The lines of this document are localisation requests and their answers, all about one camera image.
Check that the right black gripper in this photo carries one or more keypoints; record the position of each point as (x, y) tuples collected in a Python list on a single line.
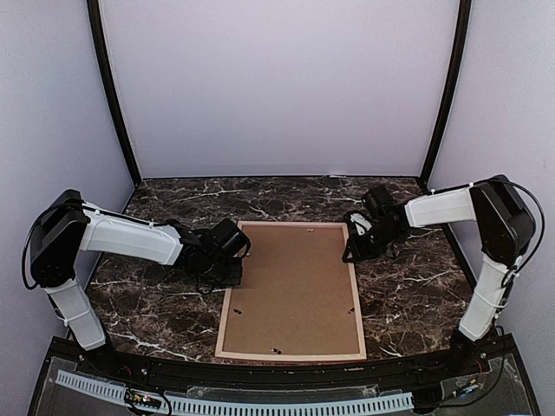
[(359, 253)]

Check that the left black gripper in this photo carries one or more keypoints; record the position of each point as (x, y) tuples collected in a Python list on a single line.
[(233, 280)]

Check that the brown backing board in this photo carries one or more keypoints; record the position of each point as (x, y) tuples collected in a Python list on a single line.
[(290, 286)]

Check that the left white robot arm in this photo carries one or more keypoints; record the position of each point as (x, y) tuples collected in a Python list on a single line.
[(72, 225)]

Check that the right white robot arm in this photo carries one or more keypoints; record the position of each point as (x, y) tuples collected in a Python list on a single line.
[(509, 236)]

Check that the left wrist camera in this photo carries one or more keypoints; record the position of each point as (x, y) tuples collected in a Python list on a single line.
[(229, 239)]

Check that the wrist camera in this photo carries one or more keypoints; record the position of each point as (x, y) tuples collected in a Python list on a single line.
[(377, 201), (229, 239)]

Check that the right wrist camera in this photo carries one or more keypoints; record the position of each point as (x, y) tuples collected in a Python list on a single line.
[(377, 201)]

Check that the black front rail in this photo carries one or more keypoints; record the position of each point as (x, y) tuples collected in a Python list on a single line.
[(418, 372)]

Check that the white slotted cable duct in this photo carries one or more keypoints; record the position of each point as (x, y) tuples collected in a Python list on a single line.
[(144, 402)]

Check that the right black corner post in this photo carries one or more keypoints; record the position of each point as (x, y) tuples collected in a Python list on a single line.
[(447, 97)]

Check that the black corner post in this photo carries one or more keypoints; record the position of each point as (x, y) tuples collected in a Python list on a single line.
[(107, 79), (447, 97)]

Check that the left black corner post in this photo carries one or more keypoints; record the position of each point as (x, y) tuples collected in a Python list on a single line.
[(107, 79)]

